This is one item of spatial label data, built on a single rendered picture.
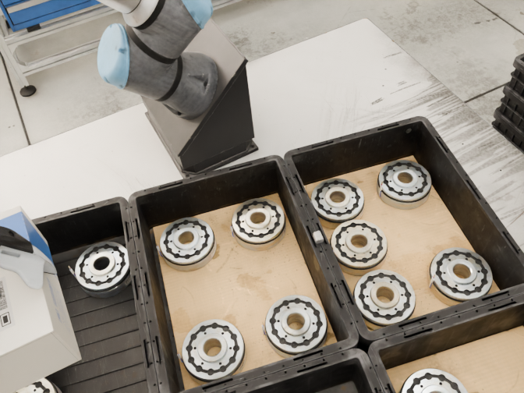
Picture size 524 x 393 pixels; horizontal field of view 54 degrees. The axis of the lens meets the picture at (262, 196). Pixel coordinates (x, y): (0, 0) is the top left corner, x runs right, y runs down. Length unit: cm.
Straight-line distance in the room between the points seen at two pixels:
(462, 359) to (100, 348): 60
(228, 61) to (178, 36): 17
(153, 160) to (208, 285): 49
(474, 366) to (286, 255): 36
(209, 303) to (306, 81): 77
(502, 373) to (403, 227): 30
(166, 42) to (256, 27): 194
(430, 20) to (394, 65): 147
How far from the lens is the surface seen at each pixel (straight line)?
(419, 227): 104
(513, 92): 189
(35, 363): 69
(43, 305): 66
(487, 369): 94
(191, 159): 124
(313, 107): 142
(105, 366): 95
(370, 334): 81
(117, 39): 107
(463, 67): 274
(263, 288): 95
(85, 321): 100
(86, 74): 288
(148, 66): 106
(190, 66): 114
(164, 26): 101
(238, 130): 125
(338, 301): 84
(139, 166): 135
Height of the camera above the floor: 167
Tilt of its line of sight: 52 degrees down
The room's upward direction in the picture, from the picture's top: 7 degrees counter-clockwise
